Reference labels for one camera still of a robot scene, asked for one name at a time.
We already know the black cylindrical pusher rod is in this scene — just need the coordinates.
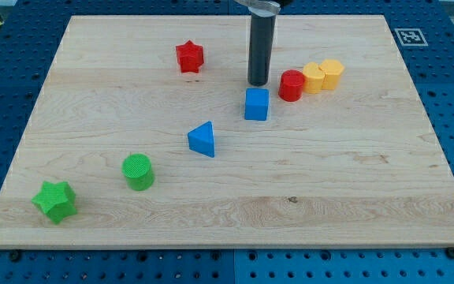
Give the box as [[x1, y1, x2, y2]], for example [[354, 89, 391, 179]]
[[247, 9, 276, 86]]

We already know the silver rod mount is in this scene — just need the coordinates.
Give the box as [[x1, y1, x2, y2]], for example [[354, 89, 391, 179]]
[[234, 0, 281, 15]]

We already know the blue cube block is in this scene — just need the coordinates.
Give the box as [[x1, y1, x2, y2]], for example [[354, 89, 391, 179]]
[[244, 88, 270, 121]]

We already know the red star block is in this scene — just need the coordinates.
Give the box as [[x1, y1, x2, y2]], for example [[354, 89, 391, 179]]
[[175, 40, 204, 73]]

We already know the green star block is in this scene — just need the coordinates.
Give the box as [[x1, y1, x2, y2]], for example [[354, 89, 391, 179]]
[[31, 181, 77, 224]]

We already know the red cylinder block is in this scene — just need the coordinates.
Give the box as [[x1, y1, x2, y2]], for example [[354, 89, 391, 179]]
[[278, 69, 305, 102]]

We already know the yellow heart block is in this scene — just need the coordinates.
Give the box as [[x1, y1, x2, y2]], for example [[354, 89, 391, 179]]
[[302, 62, 325, 94]]

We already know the yellow hexagon block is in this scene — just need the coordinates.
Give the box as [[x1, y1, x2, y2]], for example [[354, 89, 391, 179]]
[[318, 59, 344, 90]]

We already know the blue triangle block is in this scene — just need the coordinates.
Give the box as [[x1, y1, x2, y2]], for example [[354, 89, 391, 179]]
[[187, 121, 215, 158]]

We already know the white fiducial marker tag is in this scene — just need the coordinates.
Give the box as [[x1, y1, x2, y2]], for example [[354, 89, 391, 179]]
[[395, 28, 428, 47]]

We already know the light wooden board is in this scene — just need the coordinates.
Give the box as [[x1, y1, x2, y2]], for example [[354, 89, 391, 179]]
[[0, 15, 454, 250]]

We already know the green cylinder block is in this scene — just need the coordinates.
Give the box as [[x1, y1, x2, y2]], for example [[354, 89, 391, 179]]
[[121, 153, 154, 191]]

